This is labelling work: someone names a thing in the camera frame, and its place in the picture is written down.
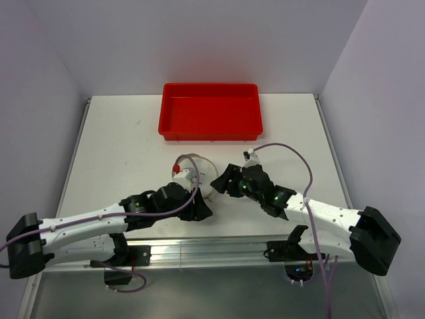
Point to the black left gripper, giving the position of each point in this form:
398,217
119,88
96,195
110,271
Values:
201,210

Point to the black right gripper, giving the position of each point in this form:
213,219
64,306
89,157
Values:
232,172

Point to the white mesh laundry bag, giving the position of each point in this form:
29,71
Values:
207,172

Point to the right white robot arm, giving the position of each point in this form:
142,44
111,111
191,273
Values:
320,229

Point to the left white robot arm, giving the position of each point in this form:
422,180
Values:
34,244

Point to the red plastic tray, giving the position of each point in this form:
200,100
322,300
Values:
210,112

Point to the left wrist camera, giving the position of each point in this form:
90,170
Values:
184,176

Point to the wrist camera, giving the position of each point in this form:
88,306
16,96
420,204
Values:
251,159
184,176

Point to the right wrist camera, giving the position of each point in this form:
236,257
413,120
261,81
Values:
251,159

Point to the aluminium rail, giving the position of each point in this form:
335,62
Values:
199,249

